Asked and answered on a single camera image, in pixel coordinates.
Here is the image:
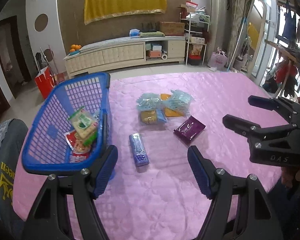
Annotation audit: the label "red white snack packet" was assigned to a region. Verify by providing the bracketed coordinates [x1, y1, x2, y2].
[65, 130, 91, 163]

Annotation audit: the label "purple snack packet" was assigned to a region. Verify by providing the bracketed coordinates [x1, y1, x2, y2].
[174, 116, 206, 145]

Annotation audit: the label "light blue striped bag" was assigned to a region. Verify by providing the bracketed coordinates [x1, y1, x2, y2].
[136, 93, 164, 112]
[164, 89, 194, 113]

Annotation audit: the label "blue plastic basket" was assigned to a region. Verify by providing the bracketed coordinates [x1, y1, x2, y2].
[21, 73, 112, 176]

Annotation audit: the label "orange snack packet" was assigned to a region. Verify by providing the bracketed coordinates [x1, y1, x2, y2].
[160, 94, 185, 118]

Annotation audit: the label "cracker packet green ends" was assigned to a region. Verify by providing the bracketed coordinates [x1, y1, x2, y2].
[68, 107, 99, 146]

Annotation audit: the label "blue chewing gum pack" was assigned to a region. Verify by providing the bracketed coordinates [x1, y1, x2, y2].
[129, 133, 149, 167]

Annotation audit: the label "small blue cake packet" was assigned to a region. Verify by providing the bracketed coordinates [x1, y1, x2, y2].
[140, 109, 167, 125]

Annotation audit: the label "person right hand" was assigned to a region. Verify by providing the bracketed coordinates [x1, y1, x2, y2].
[281, 165, 300, 188]

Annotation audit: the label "wooden drying rack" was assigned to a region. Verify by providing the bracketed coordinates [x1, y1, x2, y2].
[262, 40, 300, 101]

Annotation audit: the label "pink shopping bag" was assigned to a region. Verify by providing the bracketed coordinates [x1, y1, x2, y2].
[207, 47, 228, 70]

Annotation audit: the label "pink quilted tablecloth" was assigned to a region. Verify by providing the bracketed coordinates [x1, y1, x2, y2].
[13, 72, 285, 239]

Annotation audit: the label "grey chair cover with crown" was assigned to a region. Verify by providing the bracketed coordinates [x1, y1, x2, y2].
[0, 119, 28, 239]

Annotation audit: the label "white metal shelf rack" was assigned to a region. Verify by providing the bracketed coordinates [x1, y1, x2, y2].
[179, 7, 211, 66]

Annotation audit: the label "patterned curtain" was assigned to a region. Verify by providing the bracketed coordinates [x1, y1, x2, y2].
[228, 0, 245, 60]

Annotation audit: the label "red paper bag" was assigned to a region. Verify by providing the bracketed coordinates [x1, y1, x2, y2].
[34, 66, 55, 100]

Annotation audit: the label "silver standing air conditioner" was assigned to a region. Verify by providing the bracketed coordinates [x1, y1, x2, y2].
[209, 0, 228, 53]

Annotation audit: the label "cardboard box on cabinet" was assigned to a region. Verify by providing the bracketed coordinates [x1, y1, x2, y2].
[159, 22, 185, 36]

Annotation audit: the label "green folded cloth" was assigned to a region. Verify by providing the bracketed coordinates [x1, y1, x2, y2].
[139, 31, 165, 37]

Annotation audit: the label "blue tissue pack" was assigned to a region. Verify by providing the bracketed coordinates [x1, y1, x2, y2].
[129, 29, 140, 38]

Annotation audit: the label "cream television cabinet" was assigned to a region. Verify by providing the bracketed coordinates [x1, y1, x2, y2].
[64, 36, 186, 78]

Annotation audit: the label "plate of oranges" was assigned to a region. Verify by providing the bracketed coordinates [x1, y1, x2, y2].
[69, 44, 82, 55]

